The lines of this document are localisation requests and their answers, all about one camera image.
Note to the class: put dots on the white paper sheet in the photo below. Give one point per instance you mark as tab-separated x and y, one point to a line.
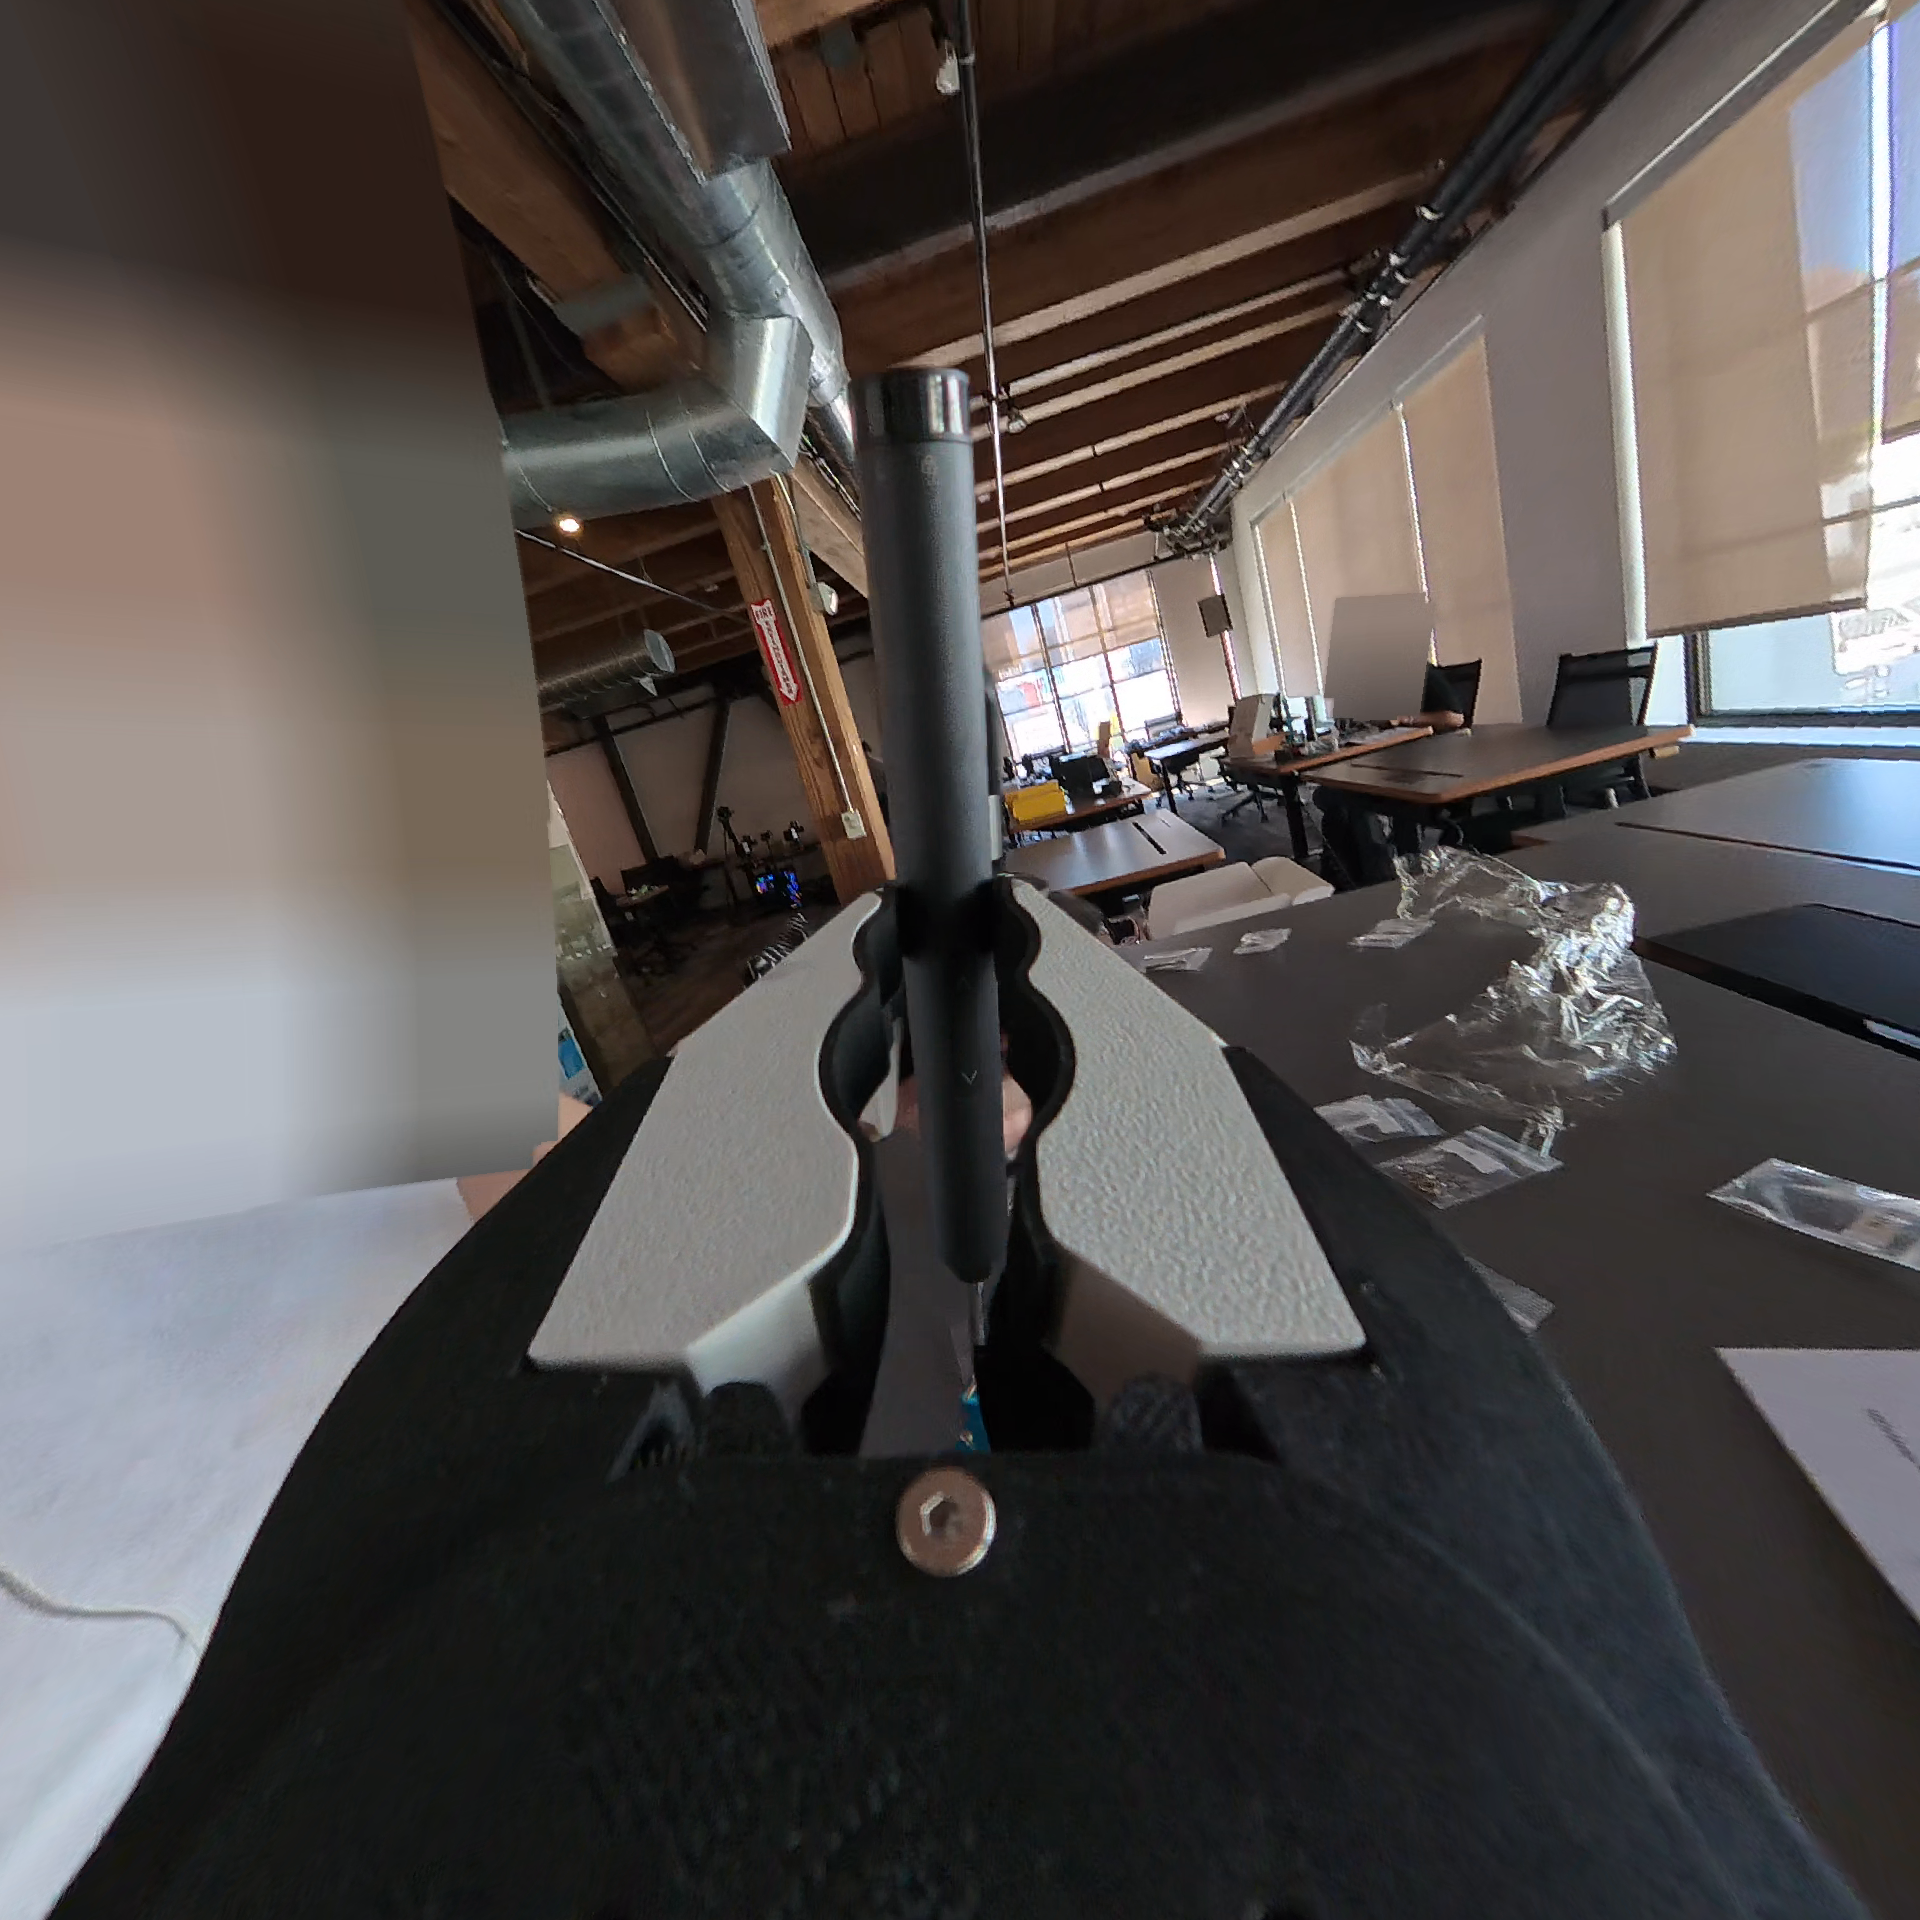
1845	1441

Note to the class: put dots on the wooden support post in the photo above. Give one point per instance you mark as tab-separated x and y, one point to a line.
811	721

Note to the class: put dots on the clear crumpled plastic wrap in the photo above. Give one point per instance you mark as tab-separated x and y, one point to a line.
1516	1021

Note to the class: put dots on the white upright panel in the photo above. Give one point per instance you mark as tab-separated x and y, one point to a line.
1381	651

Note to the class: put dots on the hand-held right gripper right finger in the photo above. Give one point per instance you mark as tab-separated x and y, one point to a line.
1171	1184

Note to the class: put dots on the long brown background desk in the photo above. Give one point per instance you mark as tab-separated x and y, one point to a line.
1501	758

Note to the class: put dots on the red and white sign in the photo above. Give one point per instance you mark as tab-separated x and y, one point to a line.
775	649

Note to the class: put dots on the large beige roller blind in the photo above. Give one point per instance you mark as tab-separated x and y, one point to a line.
1741	390

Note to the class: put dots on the brown background desk with slot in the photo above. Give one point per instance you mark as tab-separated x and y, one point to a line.
1110	855

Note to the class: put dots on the yellow bin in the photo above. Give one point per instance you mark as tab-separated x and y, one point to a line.
1037	810

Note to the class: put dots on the narrow beige roller blind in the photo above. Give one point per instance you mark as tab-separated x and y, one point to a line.
1455	523

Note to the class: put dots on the silver ventilation duct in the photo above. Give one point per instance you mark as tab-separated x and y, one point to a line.
705	301

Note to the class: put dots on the large paned window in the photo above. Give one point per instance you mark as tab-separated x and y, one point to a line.
1095	674

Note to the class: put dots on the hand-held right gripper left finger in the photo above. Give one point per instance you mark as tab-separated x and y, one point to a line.
721	1184

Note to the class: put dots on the dark grey screwdriver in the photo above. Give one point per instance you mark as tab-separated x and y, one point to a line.
931	721

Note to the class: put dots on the blue toy robot arm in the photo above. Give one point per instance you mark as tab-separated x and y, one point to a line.
975	1419

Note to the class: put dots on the black office chair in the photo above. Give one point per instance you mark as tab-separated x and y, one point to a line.
1453	693
1604	687

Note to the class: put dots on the person in white shirt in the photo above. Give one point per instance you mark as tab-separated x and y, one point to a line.
149	1425

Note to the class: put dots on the dark desk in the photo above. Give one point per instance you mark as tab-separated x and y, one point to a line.
1652	1290

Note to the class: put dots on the black ceiling pipes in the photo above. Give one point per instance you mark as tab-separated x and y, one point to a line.
1441	225

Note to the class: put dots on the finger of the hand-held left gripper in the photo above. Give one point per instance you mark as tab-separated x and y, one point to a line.
916	1350

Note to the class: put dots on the white cardboard box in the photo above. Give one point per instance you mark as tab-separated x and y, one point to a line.
1231	896

